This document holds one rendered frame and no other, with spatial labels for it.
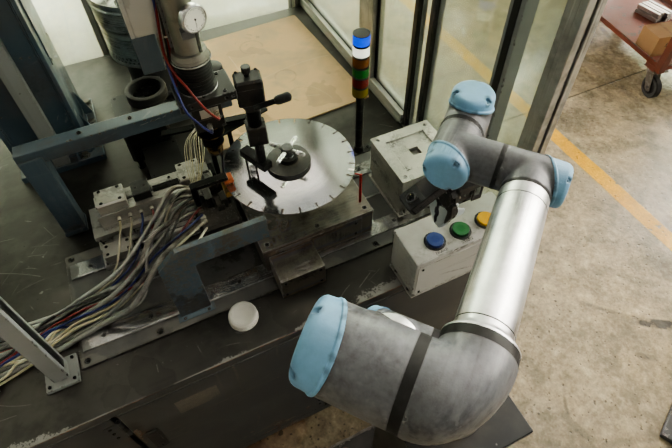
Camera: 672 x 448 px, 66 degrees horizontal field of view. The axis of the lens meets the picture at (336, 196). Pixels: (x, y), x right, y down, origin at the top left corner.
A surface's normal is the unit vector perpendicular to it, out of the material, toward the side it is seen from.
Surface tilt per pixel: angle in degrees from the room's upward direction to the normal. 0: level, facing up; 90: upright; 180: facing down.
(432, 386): 19
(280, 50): 0
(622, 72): 0
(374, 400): 54
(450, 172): 90
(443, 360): 14
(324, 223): 0
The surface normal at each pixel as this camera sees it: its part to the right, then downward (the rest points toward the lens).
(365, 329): 0.11, -0.81
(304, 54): -0.02, -0.65
